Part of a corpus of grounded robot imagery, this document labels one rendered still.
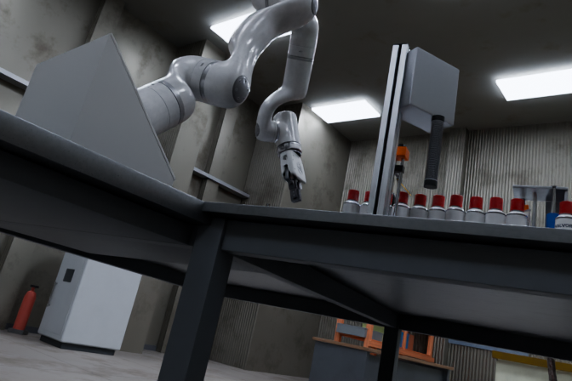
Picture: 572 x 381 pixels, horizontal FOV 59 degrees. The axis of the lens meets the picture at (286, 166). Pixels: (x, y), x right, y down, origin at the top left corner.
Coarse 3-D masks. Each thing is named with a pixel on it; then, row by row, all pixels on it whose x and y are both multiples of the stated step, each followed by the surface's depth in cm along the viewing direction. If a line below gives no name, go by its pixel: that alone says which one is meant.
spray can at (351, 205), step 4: (348, 192) 156; (352, 192) 154; (356, 192) 154; (348, 196) 155; (352, 196) 154; (356, 196) 154; (348, 200) 154; (352, 200) 153; (356, 200) 154; (344, 204) 154; (348, 204) 152; (352, 204) 152; (356, 204) 152; (344, 208) 153; (348, 208) 152; (352, 208) 152; (356, 208) 152; (348, 212) 151; (352, 212) 151; (356, 212) 152
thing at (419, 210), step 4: (416, 196) 146; (420, 196) 145; (424, 196) 145; (416, 200) 145; (420, 200) 145; (424, 200) 145; (416, 204) 145; (420, 204) 144; (424, 204) 145; (412, 208) 144; (416, 208) 143; (420, 208) 143; (424, 208) 143; (412, 212) 144; (416, 212) 143; (420, 212) 143; (424, 212) 143; (412, 216) 143; (416, 216) 143; (420, 216) 142; (424, 216) 143
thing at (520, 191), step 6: (516, 186) 140; (522, 186) 139; (528, 186) 138; (534, 186) 138; (540, 186) 137; (546, 186) 136; (552, 186) 136; (516, 192) 143; (522, 192) 142; (528, 192) 142; (534, 192) 141; (540, 192) 140; (546, 192) 139; (558, 192) 137; (528, 198) 146; (540, 198) 144; (546, 198) 143; (558, 198) 141
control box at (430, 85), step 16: (416, 48) 145; (416, 64) 143; (432, 64) 146; (448, 64) 149; (416, 80) 142; (432, 80) 145; (448, 80) 148; (416, 96) 140; (432, 96) 144; (448, 96) 147; (416, 112) 142; (432, 112) 142; (448, 112) 145
